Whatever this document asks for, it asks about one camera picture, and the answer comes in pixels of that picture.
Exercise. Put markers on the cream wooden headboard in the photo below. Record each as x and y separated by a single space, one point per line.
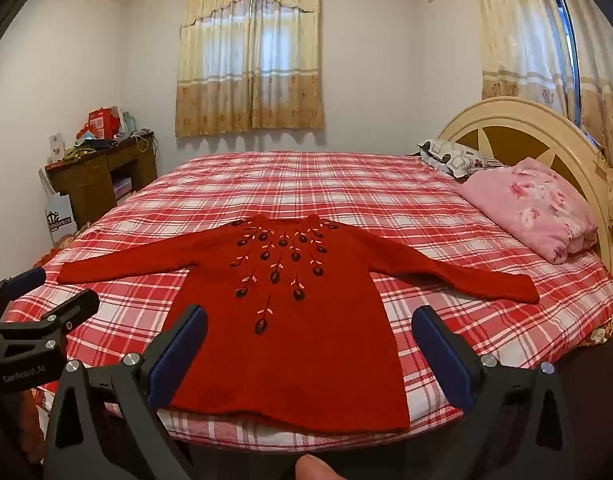
536 115

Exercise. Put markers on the beige window curtain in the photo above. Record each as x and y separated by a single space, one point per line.
516 35
246 60

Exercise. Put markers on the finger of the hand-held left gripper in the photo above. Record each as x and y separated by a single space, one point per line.
76 307
29 276

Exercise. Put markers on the white upright card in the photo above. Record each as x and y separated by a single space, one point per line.
57 147

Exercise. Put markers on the brown wooden desk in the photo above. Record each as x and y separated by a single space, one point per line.
94 175

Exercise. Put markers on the bed with red plaid sheet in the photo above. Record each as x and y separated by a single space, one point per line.
386 195

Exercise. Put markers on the red gift box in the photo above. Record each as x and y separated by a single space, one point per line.
104 122

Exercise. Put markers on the white paper bag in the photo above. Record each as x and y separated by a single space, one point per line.
59 220

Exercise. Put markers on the person's right hand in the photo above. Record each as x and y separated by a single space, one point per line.
314 469

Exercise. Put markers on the green cloth pile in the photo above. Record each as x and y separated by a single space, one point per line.
79 151

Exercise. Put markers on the pale blue bag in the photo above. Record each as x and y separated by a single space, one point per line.
129 122

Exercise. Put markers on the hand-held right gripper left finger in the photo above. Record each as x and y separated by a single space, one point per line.
179 350

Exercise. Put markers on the pink floral quilt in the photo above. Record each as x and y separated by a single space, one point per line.
531 210

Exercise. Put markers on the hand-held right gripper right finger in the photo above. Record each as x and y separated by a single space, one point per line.
444 355

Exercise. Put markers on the grey patterned pillow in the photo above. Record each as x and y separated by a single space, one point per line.
451 155

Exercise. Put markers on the red knit sweater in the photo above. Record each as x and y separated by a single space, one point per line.
296 350

